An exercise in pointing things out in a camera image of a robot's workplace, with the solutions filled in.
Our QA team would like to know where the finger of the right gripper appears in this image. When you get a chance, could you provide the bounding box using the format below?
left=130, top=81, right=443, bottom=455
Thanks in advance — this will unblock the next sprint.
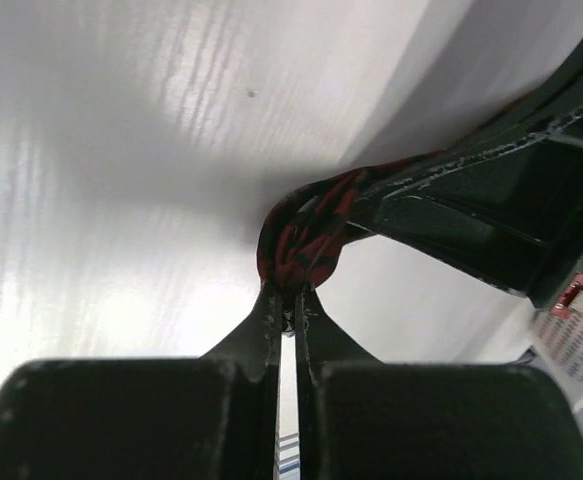
left=351, top=126, right=583, bottom=300
left=450, top=19, right=583, bottom=156

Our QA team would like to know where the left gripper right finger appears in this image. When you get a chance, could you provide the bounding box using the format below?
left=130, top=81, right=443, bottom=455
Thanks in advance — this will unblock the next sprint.
left=294, top=286, right=583, bottom=479

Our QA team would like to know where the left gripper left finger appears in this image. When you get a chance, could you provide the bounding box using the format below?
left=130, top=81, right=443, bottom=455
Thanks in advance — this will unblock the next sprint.
left=0, top=285, right=282, bottom=479

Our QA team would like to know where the dark red patterned tie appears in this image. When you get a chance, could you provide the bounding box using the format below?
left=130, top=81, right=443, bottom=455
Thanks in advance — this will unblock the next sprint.
left=255, top=94, right=537, bottom=296

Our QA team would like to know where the white plastic basket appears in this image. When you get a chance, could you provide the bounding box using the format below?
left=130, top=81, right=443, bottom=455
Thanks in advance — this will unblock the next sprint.
left=532, top=311, right=583, bottom=411

